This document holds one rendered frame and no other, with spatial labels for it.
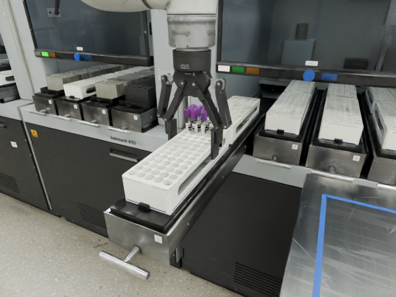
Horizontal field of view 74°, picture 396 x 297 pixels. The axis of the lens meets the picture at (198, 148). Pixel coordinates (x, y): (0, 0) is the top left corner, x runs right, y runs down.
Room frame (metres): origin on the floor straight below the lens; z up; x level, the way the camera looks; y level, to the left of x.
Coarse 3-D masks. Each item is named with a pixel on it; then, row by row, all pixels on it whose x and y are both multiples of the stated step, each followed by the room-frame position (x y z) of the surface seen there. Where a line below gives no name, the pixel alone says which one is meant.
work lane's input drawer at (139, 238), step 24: (240, 144) 0.66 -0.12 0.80; (216, 168) 0.52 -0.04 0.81; (192, 192) 0.42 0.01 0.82; (120, 216) 0.36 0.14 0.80; (144, 216) 0.35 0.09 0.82; (168, 216) 0.35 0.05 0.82; (192, 216) 0.39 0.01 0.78; (120, 240) 0.36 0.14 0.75; (144, 240) 0.34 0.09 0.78; (168, 240) 0.31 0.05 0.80; (120, 264) 0.31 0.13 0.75; (168, 264) 0.32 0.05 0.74
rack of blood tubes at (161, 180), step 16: (192, 128) 0.61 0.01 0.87; (208, 128) 0.61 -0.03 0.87; (176, 144) 0.52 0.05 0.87; (192, 144) 0.53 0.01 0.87; (208, 144) 0.53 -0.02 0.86; (224, 144) 0.60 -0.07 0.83; (144, 160) 0.45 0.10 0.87; (160, 160) 0.46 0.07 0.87; (176, 160) 0.45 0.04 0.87; (192, 160) 0.47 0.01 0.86; (208, 160) 0.52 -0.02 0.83; (128, 176) 0.40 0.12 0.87; (144, 176) 0.40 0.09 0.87; (160, 176) 0.39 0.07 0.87; (176, 176) 0.40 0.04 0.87; (192, 176) 0.48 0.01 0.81; (128, 192) 0.39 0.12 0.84; (144, 192) 0.37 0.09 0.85; (160, 192) 0.36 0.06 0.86; (176, 192) 0.38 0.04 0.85; (160, 208) 0.36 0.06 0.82
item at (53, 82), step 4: (48, 76) 1.23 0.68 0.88; (52, 76) 1.22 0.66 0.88; (56, 76) 1.22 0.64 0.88; (48, 80) 1.22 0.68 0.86; (52, 80) 1.20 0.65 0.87; (56, 80) 1.19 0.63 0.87; (60, 80) 1.18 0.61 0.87; (64, 80) 1.19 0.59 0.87; (48, 84) 1.22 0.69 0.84; (52, 84) 1.21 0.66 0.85; (56, 84) 1.20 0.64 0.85; (60, 84) 1.18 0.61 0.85; (48, 88) 1.22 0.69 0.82; (52, 88) 1.21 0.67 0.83; (56, 88) 1.20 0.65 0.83; (60, 88) 1.19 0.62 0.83
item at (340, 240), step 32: (320, 192) 0.41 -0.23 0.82; (352, 192) 0.41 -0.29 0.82; (384, 192) 0.41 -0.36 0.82; (320, 224) 0.33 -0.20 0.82; (352, 224) 0.33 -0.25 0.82; (384, 224) 0.33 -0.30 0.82; (288, 256) 0.26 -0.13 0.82; (320, 256) 0.26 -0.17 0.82; (352, 256) 0.26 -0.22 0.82; (384, 256) 0.26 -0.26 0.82; (288, 288) 0.21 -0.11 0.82; (320, 288) 0.21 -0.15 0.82; (352, 288) 0.21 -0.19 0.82; (384, 288) 0.21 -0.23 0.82
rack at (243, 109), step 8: (232, 96) 0.94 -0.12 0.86; (240, 96) 0.94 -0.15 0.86; (232, 104) 0.84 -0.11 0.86; (240, 104) 0.83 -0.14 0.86; (248, 104) 0.83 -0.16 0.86; (256, 104) 0.86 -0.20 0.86; (232, 112) 0.76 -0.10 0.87; (240, 112) 0.77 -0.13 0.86; (248, 112) 0.77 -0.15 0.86; (256, 112) 0.87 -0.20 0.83; (232, 120) 0.69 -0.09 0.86; (240, 120) 0.70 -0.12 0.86; (248, 120) 0.79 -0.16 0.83; (232, 128) 0.64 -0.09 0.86; (240, 128) 0.77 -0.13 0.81; (232, 136) 0.64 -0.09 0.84
